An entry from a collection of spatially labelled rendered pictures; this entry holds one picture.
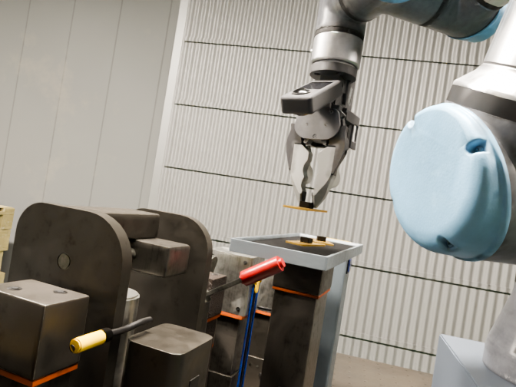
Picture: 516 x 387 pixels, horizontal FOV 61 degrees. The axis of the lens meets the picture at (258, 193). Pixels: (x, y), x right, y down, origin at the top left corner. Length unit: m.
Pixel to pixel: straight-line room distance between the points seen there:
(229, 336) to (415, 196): 0.61
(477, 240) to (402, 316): 2.67
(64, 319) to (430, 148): 0.32
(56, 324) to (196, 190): 2.75
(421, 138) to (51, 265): 0.35
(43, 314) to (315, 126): 0.44
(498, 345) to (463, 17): 0.42
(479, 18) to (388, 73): 2.39
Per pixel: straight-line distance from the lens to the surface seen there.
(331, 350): 1.03
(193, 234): 0.56
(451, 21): 0.69
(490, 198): 0.34
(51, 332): 0.40
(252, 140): 3.04
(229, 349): 0.92
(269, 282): 1.14
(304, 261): 0.58
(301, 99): 0.58
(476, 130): 0.34
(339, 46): 0.68
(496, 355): 0.49
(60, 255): 0.46
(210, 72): 3.24
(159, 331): 0.47
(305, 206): 0.65
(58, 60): 3.89
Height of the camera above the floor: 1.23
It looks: 1 degrees up
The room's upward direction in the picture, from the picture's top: 9 degrees clockwise
